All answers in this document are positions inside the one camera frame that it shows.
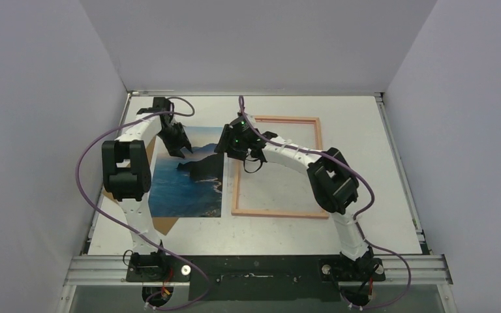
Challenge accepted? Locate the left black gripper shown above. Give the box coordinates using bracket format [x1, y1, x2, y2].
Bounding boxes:
[158, 123, 192, 158]

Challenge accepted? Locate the seascape photo print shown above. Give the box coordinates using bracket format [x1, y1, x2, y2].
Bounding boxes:
[148, 126, 224, 218]

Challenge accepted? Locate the pink wooden picture frame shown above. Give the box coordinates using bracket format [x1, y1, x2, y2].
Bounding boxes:
[231, 115, 329, 219]

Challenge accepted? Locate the brown cardboard backing board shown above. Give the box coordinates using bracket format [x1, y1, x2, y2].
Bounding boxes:
[101, 137, 178, 235]

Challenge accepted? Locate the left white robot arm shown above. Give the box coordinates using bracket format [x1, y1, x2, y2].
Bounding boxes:
[101, 97, 192, 281]

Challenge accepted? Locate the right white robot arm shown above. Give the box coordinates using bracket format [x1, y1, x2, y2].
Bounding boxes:
[215, 114, 374, 280]

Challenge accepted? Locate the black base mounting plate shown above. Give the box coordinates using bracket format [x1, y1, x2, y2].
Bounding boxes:
[125, 254, 386, 305]

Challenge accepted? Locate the aluminium rail front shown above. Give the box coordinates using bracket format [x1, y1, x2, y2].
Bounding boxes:
[57, 255, 457, 312]

